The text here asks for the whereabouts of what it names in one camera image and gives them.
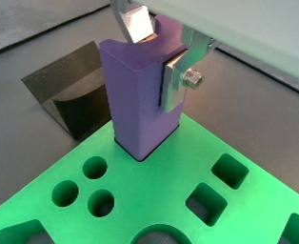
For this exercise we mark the green shape sorter board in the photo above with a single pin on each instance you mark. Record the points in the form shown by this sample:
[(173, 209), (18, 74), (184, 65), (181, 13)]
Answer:
[(196, 190)]

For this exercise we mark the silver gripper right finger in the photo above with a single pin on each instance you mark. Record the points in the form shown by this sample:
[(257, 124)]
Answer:
[(180, 76)]

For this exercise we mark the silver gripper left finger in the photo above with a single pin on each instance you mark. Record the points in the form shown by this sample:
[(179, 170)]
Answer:
[(132, 16)]

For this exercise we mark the purple arch block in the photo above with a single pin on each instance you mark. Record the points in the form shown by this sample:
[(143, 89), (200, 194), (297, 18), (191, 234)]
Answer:
[(132, 67)]

